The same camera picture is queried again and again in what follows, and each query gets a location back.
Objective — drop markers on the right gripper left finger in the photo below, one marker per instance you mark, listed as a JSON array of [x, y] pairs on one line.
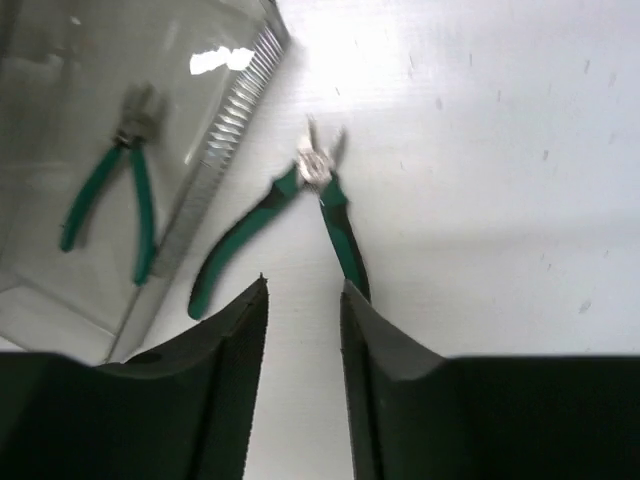
[[181, 410]]

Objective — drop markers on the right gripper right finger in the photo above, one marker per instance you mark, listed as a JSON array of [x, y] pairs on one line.
[[414, 414]]

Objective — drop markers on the green handled small pliers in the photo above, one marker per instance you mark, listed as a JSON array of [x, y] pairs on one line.
[[141, 113]]

